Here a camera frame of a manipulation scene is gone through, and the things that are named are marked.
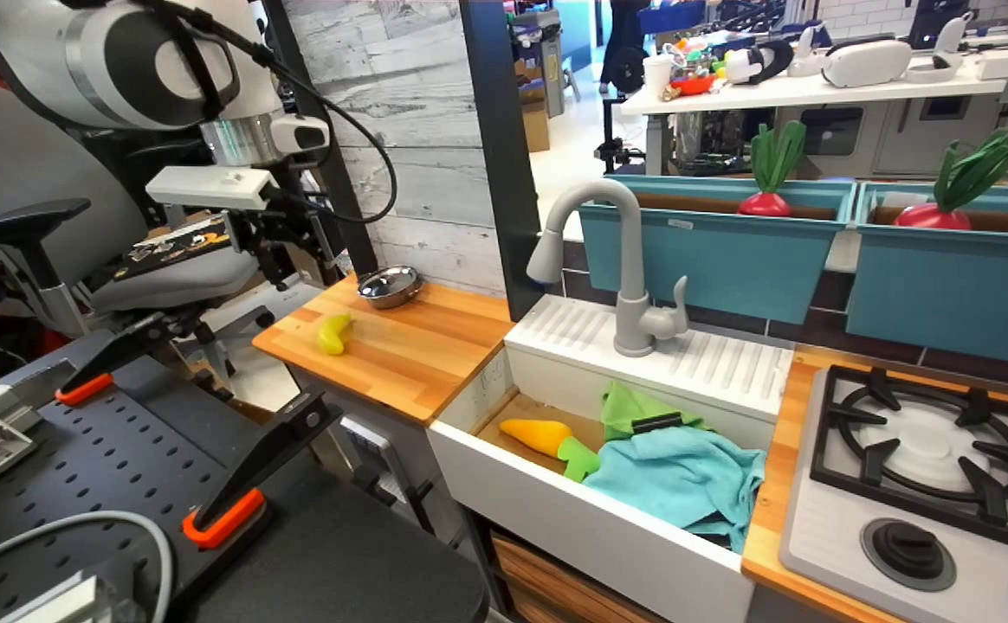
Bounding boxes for orange toy carrot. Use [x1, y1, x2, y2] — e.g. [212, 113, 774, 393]
[494, 415, 603, 484]

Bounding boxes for tools on chair seat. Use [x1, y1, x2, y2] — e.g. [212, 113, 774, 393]
[114, 210, 237, 282]

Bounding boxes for black stove knob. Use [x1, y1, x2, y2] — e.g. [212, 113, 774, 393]
[859, 513, 956, 594]

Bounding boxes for grey kitchen faucet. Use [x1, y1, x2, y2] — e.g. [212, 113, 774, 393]
[521, 175, 691, 360]

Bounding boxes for white rounded device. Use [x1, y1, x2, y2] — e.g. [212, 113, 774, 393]
[816, 38, 913, 94]

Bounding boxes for colourful toy pile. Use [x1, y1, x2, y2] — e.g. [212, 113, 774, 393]
[658, 38, 725, 101]

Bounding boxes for black stove grate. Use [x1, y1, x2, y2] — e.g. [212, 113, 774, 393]
[808, 364, 1008, 561]

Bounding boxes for teal planter box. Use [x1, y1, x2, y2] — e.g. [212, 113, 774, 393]
[574, 169, 859, 327]
[841, 181, 1008, 375]

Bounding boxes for small metal bowl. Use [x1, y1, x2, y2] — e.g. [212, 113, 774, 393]
[356, 263, 424, 300]

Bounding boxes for teal cloth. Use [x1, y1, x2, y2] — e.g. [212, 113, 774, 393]
[581, 425, 765, 553]

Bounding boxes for white toy sink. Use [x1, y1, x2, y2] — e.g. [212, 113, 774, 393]
[424, 289, 796, 623]

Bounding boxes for wooden counter board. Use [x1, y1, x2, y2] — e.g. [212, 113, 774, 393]
[250, 272, 514, 429]

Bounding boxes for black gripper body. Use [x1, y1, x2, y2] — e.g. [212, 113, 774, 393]
[229, 188, 342, 263]

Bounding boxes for white bracket block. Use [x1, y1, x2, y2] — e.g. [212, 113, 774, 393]
[0, 569, 100, 623]

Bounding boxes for wooden counter around stove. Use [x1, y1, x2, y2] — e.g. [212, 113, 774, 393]
[736, 341, 1008, 623]

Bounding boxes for grey cable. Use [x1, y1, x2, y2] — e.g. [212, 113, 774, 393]
[0, 507, 176, 623]

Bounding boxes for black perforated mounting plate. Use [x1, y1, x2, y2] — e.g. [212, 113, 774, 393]
[0, 341, 494, 623]

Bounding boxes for green cloth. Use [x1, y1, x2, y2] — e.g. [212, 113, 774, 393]
[595, 381, 705, 441]

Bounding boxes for yellow toy banana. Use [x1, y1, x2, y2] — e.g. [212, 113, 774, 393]
[315, 312, 356, 360]

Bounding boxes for black clamp orange handle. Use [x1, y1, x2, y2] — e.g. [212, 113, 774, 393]
[180, 390, 342, 553]
[47, 312, 183, 410]

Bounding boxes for grey office chair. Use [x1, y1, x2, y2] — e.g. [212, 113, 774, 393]
[0, 87, 279, 340]

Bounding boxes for black vertical post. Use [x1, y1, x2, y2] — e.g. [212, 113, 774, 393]
[458, 0, 547, 324]

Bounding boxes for small silver pot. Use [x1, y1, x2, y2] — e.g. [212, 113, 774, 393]
[356, 268, 424, 312]

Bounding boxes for black diagonal frame bar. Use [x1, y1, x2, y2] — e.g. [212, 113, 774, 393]
[258, 0, 382, 279]

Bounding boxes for grey toy stove top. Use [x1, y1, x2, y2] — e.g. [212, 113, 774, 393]
[774, 360, 1008, 623]

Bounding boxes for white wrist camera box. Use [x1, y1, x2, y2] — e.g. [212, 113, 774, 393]
[141, 167, 279, 215]

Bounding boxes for white background table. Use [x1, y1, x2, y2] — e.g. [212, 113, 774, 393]
[615, 64, 1008, 175]

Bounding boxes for red toy radish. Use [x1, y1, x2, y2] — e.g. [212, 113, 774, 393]
[891, 128, 1008, 231]
[735, 116, 808, 220]

